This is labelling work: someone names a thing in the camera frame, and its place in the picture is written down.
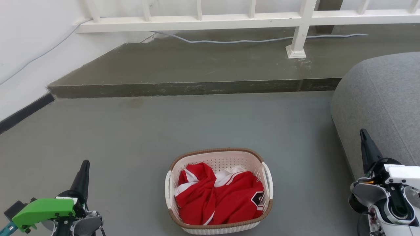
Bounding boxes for black baseboard strip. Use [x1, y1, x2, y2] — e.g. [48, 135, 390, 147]
[0, 92, 55, 135]

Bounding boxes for thin grey wall cable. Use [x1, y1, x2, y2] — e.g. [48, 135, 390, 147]
[0, 17, 94, 86]

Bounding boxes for grey fabric sofa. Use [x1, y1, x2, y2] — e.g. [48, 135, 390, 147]
[330, 51, 420, 181]

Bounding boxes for teal plug camera cable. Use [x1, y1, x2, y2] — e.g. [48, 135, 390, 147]
[0, 221, 17, 236]

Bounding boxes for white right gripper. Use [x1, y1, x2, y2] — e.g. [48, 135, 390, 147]
[359, 128, 420, 190]

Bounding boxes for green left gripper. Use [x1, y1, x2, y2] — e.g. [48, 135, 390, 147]
[11, 160, 91, 232]

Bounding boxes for raised concrete platform step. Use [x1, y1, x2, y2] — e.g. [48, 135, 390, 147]
[47, 24, 420, 99]

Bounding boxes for white metal railing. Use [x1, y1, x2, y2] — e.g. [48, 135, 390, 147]
[75, 0, 420, 59]

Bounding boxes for grey cable on platform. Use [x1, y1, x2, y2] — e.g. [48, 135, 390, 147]
[150, 30, 370, 44]

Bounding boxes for red white jersey garment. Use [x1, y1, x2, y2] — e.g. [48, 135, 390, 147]
[174, 162, 265, 226]

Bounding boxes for white laundry basket brown rim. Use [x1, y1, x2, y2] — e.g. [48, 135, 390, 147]
[164, 147, 274, 235]

